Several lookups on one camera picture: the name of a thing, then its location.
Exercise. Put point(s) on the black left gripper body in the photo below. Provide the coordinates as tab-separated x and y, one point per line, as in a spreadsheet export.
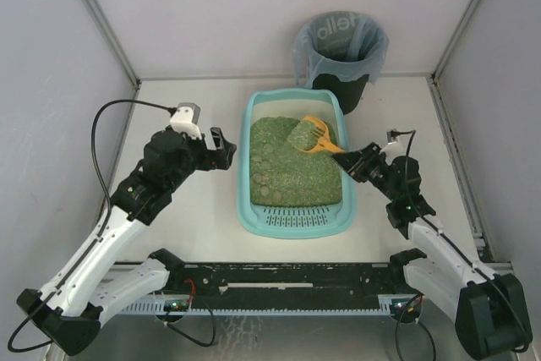
215	151

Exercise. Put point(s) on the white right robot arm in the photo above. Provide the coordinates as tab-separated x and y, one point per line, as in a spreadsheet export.
489	310

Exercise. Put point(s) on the aluminium frame post left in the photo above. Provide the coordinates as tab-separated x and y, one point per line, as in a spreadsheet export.
103	25

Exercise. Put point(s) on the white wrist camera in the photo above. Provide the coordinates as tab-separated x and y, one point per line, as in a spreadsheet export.
185	120
394	137

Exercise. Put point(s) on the blue plastic bin liner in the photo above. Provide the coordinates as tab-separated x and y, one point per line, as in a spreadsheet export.
303	51

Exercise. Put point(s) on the aluminium frame post right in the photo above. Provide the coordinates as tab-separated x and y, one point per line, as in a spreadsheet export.
458	33

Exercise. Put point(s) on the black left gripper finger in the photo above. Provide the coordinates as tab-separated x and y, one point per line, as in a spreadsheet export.
220	142
220	159

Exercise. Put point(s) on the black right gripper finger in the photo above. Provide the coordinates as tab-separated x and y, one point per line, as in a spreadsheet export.
353	158
360	174

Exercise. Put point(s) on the orange litter scoop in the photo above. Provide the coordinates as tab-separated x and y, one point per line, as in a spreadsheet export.
312	135

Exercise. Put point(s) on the aluminium frame post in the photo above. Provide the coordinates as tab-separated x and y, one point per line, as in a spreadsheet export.
458	33
103	25

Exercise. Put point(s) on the green litter pellets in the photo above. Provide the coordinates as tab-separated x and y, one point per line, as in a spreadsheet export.
305	180

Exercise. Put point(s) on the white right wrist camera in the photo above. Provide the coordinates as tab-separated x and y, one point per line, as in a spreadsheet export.
394	137

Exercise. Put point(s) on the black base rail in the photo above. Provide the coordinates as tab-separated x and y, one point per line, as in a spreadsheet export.
222	279

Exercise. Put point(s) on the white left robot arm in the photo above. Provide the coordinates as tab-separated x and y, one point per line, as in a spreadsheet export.
75	304

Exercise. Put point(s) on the black trash bin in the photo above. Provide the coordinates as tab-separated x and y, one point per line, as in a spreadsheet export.
344	90

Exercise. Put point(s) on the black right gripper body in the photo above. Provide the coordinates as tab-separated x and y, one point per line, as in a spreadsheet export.
363	165

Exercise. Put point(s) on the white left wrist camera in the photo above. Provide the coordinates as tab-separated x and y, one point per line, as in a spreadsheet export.
185	120

